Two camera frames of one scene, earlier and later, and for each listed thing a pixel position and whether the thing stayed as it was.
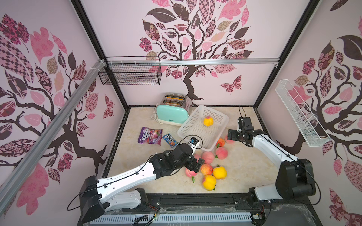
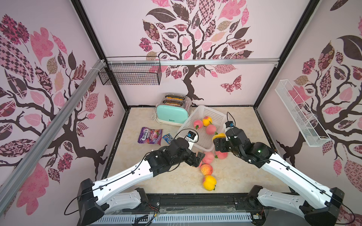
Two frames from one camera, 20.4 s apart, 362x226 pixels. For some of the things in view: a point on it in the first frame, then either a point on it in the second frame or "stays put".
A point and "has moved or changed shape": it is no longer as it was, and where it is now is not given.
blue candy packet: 170,140 stays put
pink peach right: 221,152 stays put
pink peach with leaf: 191,173 to 198,124
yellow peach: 219,173 to 221,135
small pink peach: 229,141 has moved or changed shape
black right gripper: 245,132 to 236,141
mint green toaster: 174,109 stays put
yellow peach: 208,121 stays put
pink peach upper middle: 208,157 stays put
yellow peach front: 209,182 stays put
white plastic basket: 207,124 stays put
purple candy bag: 148,135 stays put
